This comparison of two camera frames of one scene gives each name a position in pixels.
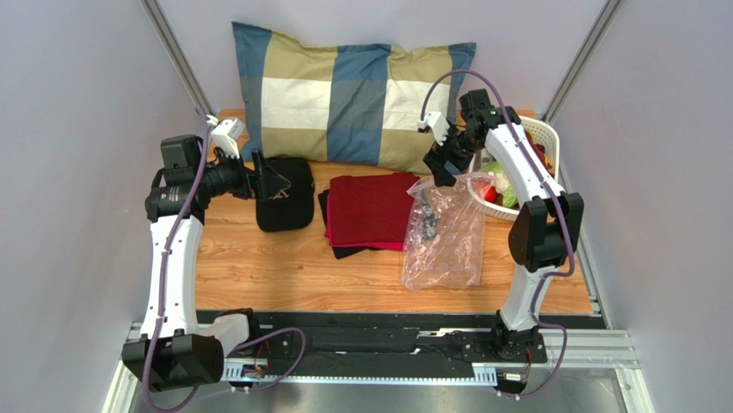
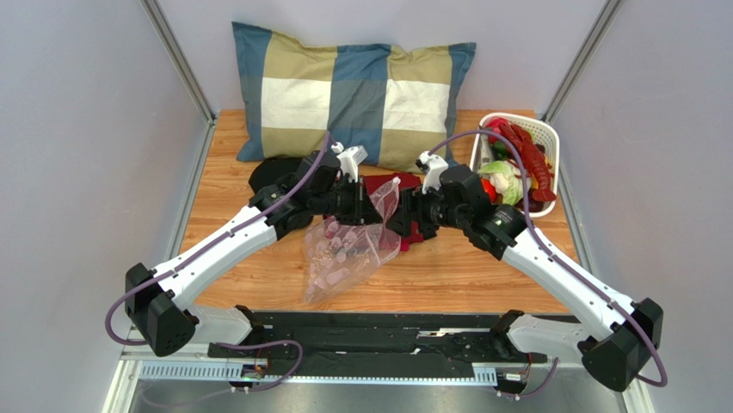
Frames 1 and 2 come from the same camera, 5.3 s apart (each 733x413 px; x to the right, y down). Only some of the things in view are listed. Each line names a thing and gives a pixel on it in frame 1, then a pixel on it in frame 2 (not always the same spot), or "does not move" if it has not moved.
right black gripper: (443, 159) -> (410, 212)
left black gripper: (263, 183) -> (362, 208)
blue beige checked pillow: (358, 104) does not move
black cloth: (340, 252) -> (428, 224)
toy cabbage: (503, 184) does not move
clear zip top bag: (444, 232) -> (337, 255)
